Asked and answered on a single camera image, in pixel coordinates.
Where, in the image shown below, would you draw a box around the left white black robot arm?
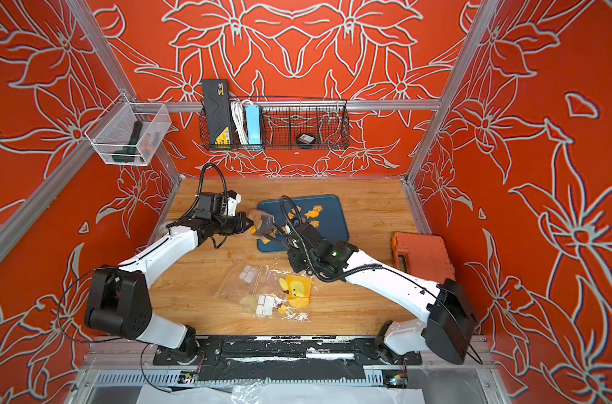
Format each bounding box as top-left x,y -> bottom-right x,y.
84,163 -> 253,360

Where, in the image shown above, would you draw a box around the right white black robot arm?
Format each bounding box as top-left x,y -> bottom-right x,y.
279,195 -> 481,365

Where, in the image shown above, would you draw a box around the metal kitchen tongs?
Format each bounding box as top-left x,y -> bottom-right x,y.
262,226 -> 293,250

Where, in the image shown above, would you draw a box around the clear acrylic wall bin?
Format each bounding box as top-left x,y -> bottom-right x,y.
84,94 -> 171,167

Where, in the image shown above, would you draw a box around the black box yellow label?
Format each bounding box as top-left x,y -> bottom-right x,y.
202,79 -> 233,150

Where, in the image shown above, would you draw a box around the white coiled cable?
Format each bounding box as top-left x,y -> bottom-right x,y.
231,98 -> 250,147

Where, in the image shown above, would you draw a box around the light blue box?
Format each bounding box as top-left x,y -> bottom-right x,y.
245,104 -> 262,149

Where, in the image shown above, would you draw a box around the teal plastic tray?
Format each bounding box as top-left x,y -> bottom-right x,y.
257,195 -> 350,254

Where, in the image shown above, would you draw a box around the orange plastic tool case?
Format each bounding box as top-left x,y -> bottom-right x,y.
391,232 -> 456,291

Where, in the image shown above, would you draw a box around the black mounting base rail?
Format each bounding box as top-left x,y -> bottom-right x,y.
152,335 -> 423,368

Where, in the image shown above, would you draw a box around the dark green tool handle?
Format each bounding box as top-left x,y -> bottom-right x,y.
112,121 -> 143,163

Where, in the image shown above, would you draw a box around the black wire wall basket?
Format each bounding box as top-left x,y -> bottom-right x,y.
198,97 -> 351,152

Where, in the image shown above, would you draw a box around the small black round device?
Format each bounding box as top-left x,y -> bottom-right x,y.
295,133 -> 317,150

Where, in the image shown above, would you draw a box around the clear bag yellow dog print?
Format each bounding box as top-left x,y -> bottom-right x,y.
246,210 -> 276,242

